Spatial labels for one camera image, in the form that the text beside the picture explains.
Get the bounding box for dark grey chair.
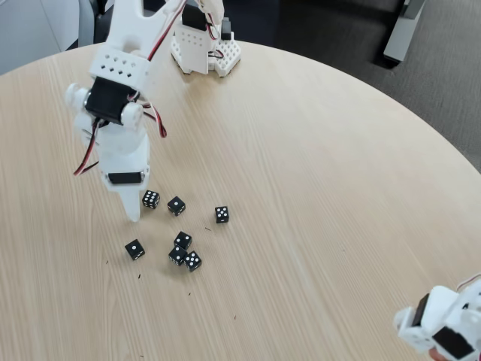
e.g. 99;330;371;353
89;0;177;44

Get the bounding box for white cabinet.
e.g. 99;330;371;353
0;0;95;75

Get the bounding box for black dice showing six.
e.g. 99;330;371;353
141;190;161;210

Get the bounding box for black dice white pips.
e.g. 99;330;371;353
168;245;188;266
167;196;186;217

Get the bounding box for red black servo cable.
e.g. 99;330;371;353
73;0;222;177

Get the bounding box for dark upholstered sofa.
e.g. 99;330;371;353
232;0;401;68

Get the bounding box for black dice showing two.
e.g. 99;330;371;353
173;231;193;250

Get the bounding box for black dice showing one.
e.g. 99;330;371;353
124;238;146;262

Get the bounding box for grey desk leg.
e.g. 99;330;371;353
383;0;425;64

